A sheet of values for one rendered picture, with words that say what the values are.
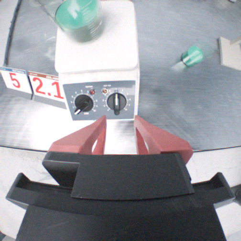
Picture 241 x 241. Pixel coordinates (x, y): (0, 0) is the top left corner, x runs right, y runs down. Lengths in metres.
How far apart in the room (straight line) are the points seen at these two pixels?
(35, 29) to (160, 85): 0.35
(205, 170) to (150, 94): 0.26
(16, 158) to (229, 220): 0.81
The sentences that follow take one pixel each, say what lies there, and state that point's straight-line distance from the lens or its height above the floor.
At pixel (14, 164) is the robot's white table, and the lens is 0.41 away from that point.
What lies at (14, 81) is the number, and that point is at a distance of 0.34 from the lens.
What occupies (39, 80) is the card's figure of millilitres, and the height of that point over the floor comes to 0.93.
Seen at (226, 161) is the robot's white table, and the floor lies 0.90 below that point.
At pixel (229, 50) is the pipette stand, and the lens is 0.41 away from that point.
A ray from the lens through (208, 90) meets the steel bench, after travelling 0.32.
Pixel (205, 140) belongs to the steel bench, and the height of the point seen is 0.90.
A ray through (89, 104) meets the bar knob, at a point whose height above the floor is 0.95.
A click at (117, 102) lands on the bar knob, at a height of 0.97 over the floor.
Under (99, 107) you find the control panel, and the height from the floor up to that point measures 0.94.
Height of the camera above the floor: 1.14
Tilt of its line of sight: 84 degrees down
